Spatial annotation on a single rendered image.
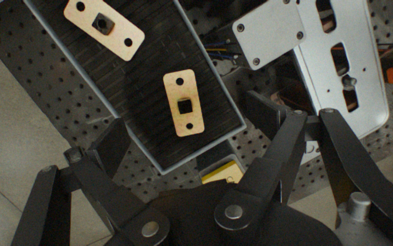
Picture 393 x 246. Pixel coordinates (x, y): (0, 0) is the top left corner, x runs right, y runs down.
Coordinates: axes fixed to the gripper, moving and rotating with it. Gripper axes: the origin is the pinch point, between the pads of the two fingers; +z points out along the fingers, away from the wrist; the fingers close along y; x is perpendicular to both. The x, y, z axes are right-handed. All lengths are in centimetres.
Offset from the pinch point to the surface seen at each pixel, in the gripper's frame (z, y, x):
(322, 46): 22.2, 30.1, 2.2
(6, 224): 121, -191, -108
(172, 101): 5.8, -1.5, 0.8
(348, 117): 22.2, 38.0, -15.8
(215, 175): 6.1, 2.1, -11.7
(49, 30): 5.5, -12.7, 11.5
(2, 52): 52, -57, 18
